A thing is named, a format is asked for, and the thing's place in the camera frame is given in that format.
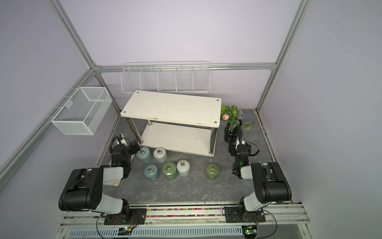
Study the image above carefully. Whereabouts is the small blue-grey canister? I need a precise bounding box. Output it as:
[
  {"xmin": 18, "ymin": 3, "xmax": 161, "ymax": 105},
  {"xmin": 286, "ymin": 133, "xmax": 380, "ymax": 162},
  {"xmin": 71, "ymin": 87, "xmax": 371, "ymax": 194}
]
[{"xmin": 136, "ymin": 146, "xmax": 153, "ymax": 164}]

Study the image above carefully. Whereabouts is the small green tea canister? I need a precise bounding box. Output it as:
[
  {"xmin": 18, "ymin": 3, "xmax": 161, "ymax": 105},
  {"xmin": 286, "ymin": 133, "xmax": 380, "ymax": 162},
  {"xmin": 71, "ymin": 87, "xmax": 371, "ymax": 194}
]
[{"xmin": 206, "ymin": 163, "xmax": 220, "ymax": 181}]

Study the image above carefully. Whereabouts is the small blue tea canister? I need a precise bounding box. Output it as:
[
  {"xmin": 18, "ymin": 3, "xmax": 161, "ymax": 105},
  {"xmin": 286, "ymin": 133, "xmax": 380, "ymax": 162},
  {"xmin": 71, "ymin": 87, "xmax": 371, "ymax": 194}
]
[{"xmin": 144, "ymin": 164, "xmax": 160, "ymax": 182}]

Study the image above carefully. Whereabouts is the small white tea canister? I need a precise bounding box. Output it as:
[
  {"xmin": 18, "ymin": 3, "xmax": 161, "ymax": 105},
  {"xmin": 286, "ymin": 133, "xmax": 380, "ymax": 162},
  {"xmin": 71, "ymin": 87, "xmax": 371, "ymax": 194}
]
[{"xmin": 153, "ymin": 147, "xmax": 168, "ymax": 163}]

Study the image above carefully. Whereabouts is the large green tea canister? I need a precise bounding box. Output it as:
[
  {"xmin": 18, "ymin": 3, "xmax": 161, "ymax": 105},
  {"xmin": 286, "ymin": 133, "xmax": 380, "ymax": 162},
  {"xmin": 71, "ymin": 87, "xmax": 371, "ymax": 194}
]
[{"xmin": 162, "ymin": 162, "xmax": 178, "ymax": 181}]

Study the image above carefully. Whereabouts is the large white tea canister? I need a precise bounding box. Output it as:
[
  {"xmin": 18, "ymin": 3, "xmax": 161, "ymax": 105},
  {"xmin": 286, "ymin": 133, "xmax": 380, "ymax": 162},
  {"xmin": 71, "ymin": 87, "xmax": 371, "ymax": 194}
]
[{"xmin": 177, "ymin": 160, "xmax": 191, "ymax": 177}]

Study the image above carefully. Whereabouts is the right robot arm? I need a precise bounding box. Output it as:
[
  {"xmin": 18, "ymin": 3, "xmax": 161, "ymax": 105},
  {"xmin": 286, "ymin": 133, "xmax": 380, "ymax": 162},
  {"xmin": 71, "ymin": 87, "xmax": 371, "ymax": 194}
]
[{"xmin": 228, "ymin": 140, "xmax": 292, "ymax": 215}]

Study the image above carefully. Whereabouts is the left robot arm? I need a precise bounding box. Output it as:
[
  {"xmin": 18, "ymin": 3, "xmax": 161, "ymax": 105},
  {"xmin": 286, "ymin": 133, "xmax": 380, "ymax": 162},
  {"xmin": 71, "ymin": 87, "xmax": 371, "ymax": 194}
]
[{"xmin": 58, "ymin": 135, "xmax": 140, "ymax": 219}]

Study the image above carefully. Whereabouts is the white two-tier shelf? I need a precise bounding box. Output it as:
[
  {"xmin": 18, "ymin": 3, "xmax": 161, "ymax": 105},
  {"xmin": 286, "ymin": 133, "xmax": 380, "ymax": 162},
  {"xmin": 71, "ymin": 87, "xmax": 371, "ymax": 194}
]
[{"xmin": 120, "ymin": 91, "xmax": 222, "ymax": 157}]

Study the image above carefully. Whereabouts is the cream green glove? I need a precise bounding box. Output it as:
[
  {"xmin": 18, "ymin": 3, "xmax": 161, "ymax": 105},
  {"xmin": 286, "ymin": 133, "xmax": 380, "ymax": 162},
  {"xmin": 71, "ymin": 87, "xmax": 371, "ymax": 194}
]
[{"xmin": 103, "ymin": 154, "xmax": 135, "ymax": 187}]

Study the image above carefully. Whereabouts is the potted green plant black vase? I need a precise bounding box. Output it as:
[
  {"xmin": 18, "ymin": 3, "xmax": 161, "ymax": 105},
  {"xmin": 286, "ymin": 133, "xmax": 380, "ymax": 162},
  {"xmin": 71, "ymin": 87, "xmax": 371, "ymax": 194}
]
[{"xmin": 220, "ymin": 106, "xmax": 255, "ymax": 144}]

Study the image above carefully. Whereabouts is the white mesh basket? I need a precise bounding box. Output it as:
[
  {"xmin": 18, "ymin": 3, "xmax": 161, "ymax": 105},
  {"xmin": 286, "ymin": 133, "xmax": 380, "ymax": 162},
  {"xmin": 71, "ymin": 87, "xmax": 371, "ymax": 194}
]
[{"xmin": 51, "ymin": 87, "xmax": 112, "ymax": 135}]

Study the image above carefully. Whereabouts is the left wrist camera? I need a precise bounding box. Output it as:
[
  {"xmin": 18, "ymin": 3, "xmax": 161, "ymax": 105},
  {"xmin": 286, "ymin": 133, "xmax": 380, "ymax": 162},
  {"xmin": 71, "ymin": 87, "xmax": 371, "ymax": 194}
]
[{"xmin": 114, "ymin": 134, "xmax": 128, "ymax": 146}]

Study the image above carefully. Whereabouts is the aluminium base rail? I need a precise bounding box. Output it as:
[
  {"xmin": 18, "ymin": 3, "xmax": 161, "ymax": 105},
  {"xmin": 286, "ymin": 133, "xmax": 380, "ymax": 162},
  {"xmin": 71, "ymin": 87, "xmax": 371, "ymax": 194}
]
[{"xmin": 55, "ymin": 202, "xmax": 317, "ymax": 239}]

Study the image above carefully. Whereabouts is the white wire wall rack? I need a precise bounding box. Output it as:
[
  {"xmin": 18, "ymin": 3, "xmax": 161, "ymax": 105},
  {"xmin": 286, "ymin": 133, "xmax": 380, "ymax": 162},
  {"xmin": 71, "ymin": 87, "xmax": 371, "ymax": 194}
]
[{"xmin": 120, "ymin": 61, "xmax": 211, "ymax": 94}]

